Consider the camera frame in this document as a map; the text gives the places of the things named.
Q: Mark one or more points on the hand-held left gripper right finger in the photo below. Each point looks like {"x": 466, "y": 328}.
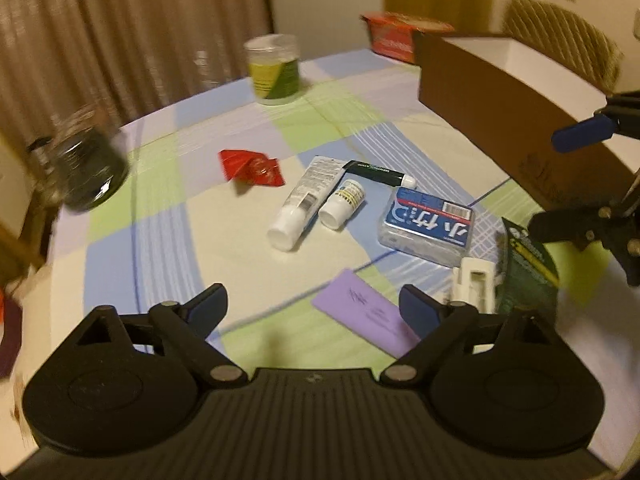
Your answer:
{"x": 415, "y": 310}

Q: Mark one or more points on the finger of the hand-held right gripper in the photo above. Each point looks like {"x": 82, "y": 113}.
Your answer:
{"x": 580, "y": 132}
{"x": 560, "y": 225}

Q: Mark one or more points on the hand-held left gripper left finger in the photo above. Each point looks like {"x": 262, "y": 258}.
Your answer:
{"x": 200, "y": 310}

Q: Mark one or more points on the purple card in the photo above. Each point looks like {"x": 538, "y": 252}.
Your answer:
{"x": 360, "y": 305}

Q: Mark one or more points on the green printed packet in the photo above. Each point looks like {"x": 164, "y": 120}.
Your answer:
{"x": 525, "y": 270}

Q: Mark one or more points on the white plastic clip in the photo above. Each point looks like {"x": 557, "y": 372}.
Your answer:
{"x": 472, "y": 280}

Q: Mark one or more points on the blue rectangular pack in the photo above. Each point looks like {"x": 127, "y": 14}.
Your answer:
{"x": 425, "y": 225}

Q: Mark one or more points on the brown cardboard box white inside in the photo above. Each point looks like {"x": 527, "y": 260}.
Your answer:
{"x": 475, "y": 90}

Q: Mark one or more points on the small white medicine bottle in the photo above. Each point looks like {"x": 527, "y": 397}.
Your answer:
{"x": 340, "y": 205}

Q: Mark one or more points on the desktop with checked cloth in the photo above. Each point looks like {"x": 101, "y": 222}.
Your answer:
{"x": 200, "y": 240}

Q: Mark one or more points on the quilted chair back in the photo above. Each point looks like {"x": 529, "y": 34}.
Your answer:
{"x": 560, "y": 25}

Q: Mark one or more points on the black marker pen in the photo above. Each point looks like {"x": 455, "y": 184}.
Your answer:
{"x": 375, "y": 170}

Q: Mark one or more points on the red candy wrapper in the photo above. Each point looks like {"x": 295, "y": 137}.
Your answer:
{"x": 250, "y": 165}

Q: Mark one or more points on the white squeeze tube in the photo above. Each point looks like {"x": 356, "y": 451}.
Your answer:
{"x": 305, "y": 195}

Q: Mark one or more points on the dark glass jar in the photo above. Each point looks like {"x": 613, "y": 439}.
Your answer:
{"x": 85, "y": 170}

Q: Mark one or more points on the brown wooden furniture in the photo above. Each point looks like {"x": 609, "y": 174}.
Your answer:
{"x": 20, "y": 210}

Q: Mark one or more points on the red instant noodle bowl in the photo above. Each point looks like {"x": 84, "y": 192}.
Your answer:
{"x": 395, "y": 40}

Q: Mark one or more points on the clear jar with green label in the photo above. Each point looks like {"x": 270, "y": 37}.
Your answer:
{"x": 272, "y": 75}

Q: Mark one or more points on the beige curtain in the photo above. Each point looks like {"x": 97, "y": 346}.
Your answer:
{"x": 125, "y": 35}

